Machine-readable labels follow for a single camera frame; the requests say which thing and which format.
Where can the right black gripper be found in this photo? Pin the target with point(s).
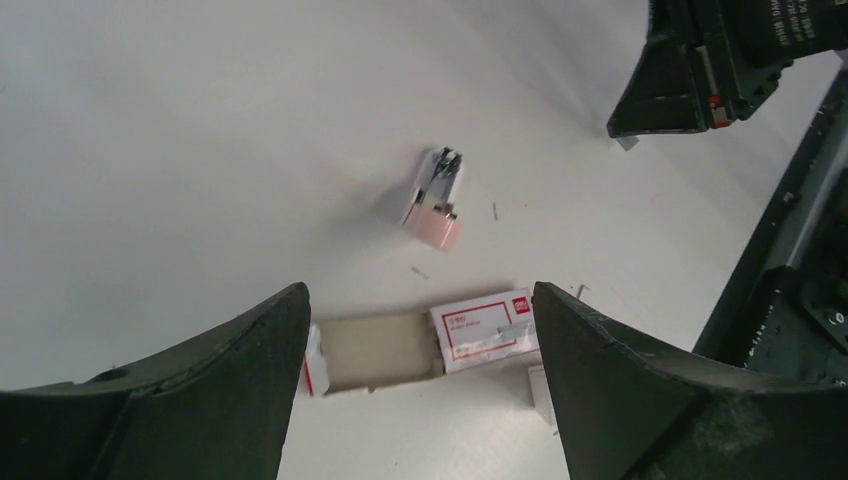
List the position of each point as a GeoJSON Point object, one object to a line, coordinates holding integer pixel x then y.
{"type": "Point", "coordinates": [707, 64]}

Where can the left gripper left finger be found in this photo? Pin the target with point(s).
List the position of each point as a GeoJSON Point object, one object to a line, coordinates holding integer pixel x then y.
{"type": "Point", "coordinates": [216, 406]}

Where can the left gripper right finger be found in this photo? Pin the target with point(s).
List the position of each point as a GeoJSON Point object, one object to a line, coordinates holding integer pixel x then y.
{"type": "Point", "coordinates": [630, 406]}

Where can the red white staple box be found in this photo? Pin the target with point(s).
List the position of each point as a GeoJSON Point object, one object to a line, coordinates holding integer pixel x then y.
{"type": "Point", "coordinates": [487, 333]}

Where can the single loose bent staple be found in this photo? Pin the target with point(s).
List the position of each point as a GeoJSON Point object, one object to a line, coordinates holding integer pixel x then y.
{"type": "Point", "coordinates": [580, 291]}

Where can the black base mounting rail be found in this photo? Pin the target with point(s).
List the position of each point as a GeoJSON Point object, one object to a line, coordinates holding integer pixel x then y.
{"type": "Point", "coordinates": [784, 309]}

